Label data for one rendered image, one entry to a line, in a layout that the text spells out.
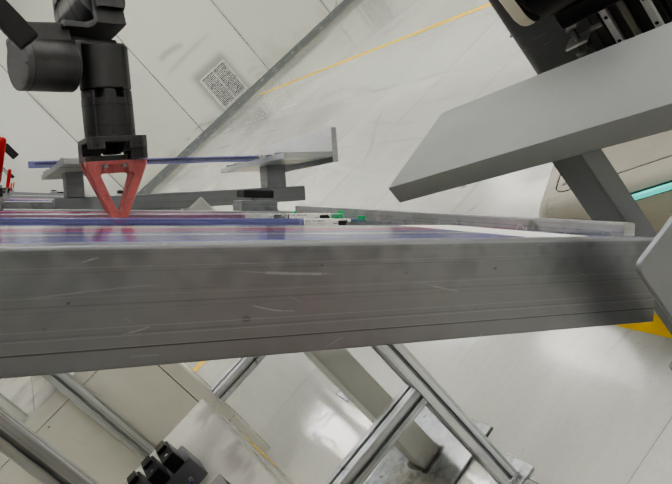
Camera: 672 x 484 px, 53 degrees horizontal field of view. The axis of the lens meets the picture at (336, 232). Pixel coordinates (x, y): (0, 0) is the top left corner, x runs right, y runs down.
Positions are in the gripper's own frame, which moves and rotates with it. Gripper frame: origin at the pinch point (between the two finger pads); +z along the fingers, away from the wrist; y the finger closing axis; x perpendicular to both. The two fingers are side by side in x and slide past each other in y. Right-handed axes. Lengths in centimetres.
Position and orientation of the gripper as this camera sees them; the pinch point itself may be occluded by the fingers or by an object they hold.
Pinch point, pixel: (118, 216)
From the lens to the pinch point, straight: 84.3
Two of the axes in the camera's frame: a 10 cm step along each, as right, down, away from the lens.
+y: 4.4, 0.6, -9.0
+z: 0.7, 9.9, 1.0
